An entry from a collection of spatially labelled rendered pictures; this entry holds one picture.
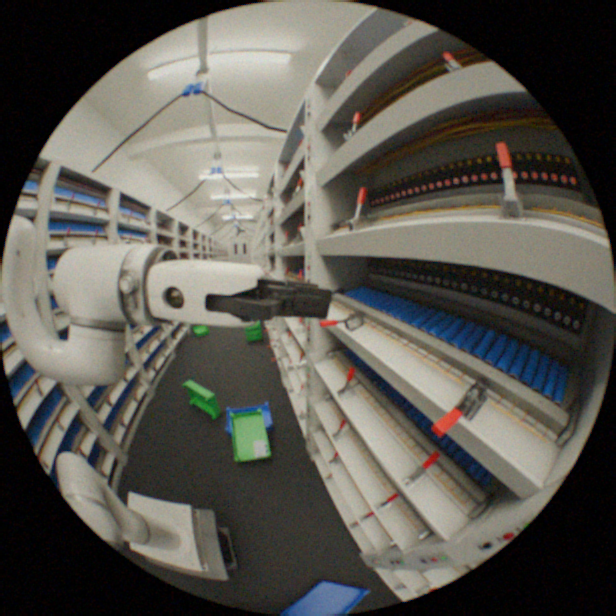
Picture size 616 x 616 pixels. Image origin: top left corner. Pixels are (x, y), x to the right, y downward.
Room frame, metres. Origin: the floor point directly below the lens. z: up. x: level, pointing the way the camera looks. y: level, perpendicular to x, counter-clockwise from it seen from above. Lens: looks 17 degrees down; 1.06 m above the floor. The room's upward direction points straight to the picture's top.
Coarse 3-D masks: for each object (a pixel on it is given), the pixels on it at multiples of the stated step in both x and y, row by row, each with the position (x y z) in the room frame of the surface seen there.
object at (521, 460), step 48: (336, 288) 0.53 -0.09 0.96; (432, 288) 0.32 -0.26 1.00; (384, 336) 0.28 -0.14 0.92; (576, 336) 0.03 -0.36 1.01; (432, 384) 0.15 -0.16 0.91; (576, 384) -0.01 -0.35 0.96; (480, 432) 0.06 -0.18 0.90; (528, 432) 0.02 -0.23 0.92; (576, 432) -0.05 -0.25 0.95; (528, 480) -0.03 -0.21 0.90
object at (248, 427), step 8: (232, 416) 0.70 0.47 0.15; (240, 416) 0.74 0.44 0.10; (248, 416) 0.76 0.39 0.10; (256, 416) 0.76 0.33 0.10; (232, 424) 0.66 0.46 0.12; (240, 424) 0.69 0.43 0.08; (248, 424) 0.70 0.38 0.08; (256, 424) 0.71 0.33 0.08; (232, 432) 0.60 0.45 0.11; (240, 432) 0.64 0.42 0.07; (248, 432) 0.65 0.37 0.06; (256, 432) 0.66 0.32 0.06; (264, 432) 0.67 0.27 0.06; (240, 440) 0.59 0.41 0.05; (248, 440) 0.60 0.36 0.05; (256, 440) 0.61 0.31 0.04; (264, 440) 0.62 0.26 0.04; (240, 448) 0.55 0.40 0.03; (248, 448) 0.56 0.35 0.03; (240, 456) 0.50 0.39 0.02; (248, 456) 0.51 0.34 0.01
